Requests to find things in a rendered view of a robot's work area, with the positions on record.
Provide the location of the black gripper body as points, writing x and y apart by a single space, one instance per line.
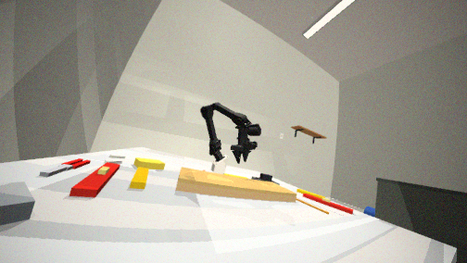
239 146

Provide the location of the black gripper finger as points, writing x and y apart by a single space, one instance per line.
237 155
245 155

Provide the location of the red flat bar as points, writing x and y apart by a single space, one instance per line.
328 203
95 182

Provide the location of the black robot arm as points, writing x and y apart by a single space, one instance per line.
237 118

